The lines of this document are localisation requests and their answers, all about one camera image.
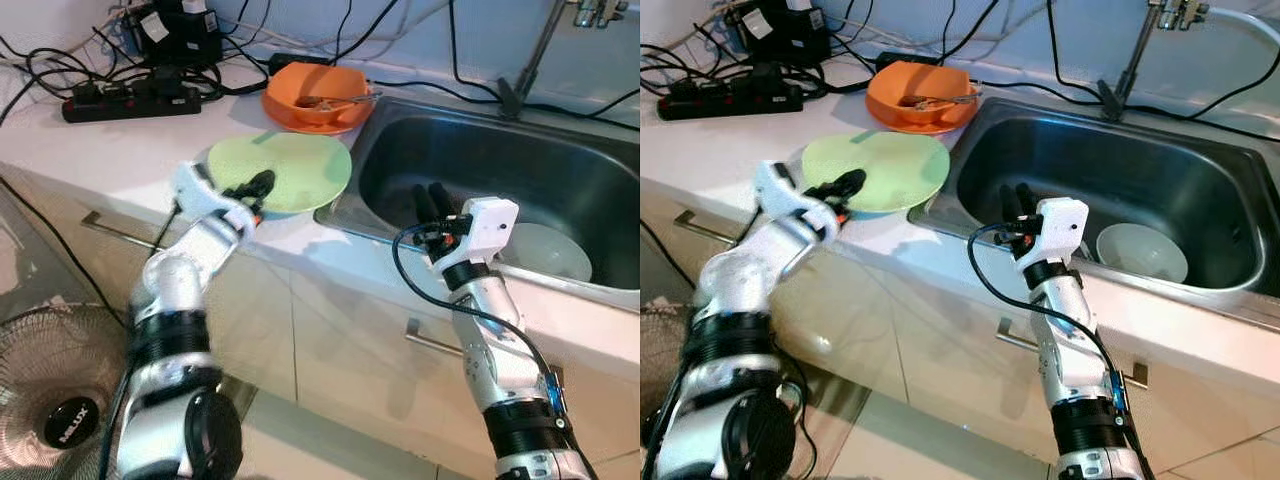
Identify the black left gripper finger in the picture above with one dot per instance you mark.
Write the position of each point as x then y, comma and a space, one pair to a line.
846, 181
852, 194
262, 194
258, 181

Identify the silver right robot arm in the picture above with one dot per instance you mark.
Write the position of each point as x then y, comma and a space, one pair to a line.
500, 360
1070, 360

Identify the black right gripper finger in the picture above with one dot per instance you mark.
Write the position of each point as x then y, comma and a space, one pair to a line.
1028, 202
425, 205
444, 202
1011, 206

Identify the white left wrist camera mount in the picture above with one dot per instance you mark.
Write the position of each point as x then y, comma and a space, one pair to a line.
780, 190
195, 190

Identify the black power strip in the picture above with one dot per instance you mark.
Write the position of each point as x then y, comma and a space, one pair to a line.
130, 102
730, 100

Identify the white ribbed bowl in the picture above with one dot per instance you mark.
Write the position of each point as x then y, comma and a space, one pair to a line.
1145, 255
550, 255

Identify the light green plate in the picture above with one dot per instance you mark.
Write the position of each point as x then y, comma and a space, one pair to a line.
300, 165
900, 165

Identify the stainless steel sink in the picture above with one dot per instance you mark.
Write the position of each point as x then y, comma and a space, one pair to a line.
1150, 170
540, 170

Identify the orange bowl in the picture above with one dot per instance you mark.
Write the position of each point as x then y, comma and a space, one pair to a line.
300, 80
900, 80

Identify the white sink counter cabinet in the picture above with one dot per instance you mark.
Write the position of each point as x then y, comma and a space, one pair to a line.
340, 370
930, 370

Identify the orange plate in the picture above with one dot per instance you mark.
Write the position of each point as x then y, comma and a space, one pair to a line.
920, 130
315, 130

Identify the black power adapter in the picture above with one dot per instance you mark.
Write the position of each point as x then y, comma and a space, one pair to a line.
180, 40
790, 35

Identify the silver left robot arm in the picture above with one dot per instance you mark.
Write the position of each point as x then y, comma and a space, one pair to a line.
170, 290
730, 300

